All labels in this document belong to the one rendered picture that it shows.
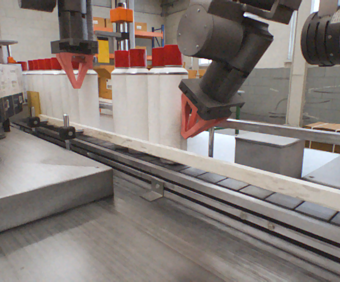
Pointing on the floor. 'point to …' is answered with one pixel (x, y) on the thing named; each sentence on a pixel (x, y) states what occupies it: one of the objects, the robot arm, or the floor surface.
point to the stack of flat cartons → (329, 131)
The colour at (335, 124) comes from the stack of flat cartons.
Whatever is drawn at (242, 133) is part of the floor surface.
